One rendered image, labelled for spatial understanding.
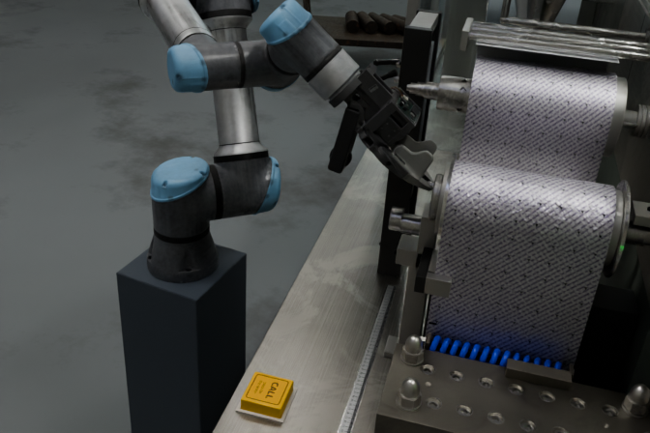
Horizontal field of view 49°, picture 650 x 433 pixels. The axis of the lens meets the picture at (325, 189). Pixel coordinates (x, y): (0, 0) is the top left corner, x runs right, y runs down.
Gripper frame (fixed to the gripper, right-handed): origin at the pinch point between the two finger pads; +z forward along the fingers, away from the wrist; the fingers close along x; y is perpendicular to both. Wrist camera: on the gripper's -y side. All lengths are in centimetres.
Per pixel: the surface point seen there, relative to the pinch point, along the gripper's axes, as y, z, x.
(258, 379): -39.5, 5.0, -16.1
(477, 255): 1.7, 11.9, -8.2
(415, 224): -6.2, 4.7, 0.2
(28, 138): -256, -111, 222
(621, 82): 29.5, 12.9, 21.5
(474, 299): -3.8, 17.5, -8.2
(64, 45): -309, -176, 386
